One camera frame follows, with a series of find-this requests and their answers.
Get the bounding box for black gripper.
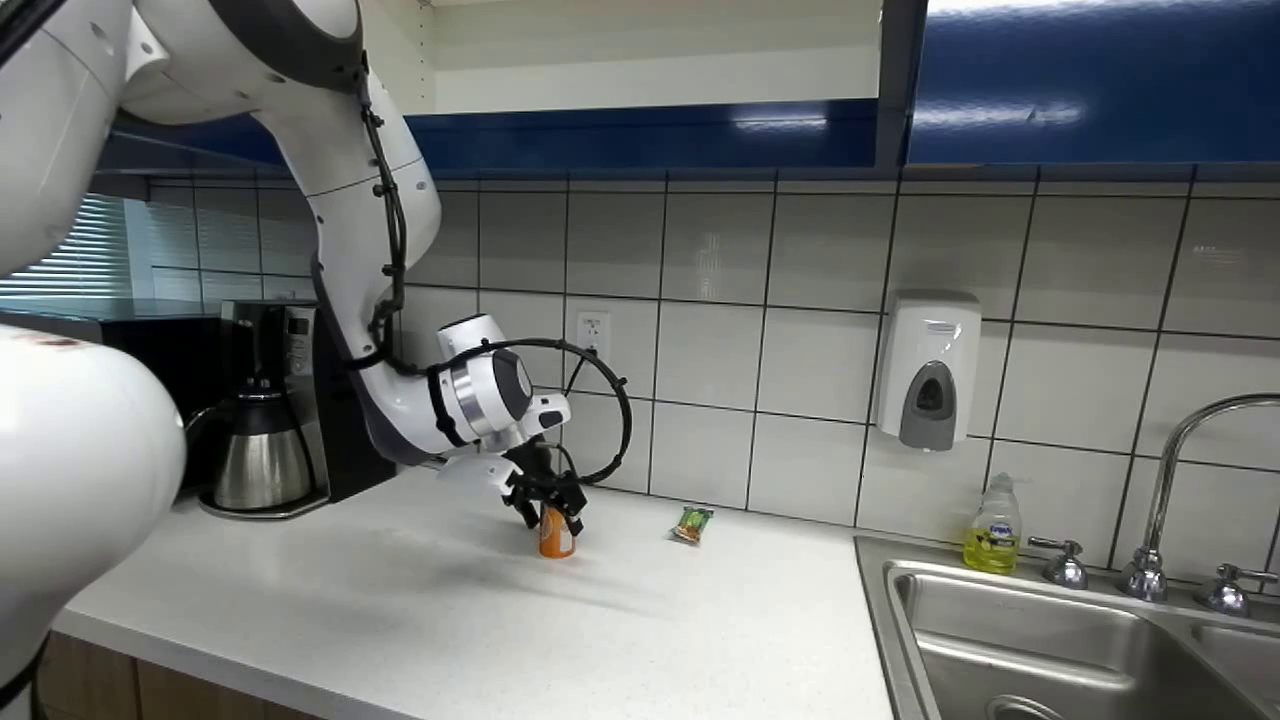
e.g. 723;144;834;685
500;437;590;540

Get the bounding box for orange soda can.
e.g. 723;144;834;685
537;504;582;563

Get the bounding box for wooden lower cabinet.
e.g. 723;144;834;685
31;637;325;720

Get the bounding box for blue closed cabinet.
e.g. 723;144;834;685
909;0;1280;172

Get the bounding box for green snack packet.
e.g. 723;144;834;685
669;498;715;552

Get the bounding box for black coffee maker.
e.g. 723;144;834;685
217;300;401;520

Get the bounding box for steel coffee carafe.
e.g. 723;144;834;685
178;380;325;520

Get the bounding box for white soap dispenser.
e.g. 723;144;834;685
871;293;988;455

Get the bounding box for black microwave oven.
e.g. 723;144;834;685
90;312;243;462

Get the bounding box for yellow dish soap bottle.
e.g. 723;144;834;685
959;472;1029;581

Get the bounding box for stainless steel sink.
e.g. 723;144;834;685
851;533;1280;720

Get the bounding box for chrome sink faucet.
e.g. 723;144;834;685
1029;387;1280;618

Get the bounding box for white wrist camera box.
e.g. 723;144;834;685
510;387;574;448

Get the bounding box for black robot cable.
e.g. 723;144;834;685
348;71;634;493

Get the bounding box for white wall outlet with plug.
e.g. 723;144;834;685
567;303;617;359

